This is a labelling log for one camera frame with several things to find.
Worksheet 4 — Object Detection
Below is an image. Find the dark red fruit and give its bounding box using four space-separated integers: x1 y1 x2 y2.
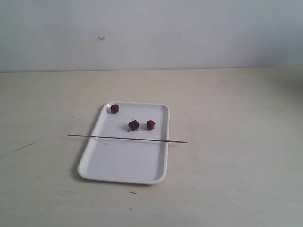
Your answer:
128 119 140 131

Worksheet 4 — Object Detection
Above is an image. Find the thin wooden skewer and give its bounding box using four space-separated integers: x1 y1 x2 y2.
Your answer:
67 134 187 144

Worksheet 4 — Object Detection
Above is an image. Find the white rectangular plastic tray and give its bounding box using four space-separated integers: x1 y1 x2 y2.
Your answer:
78 101 170 185

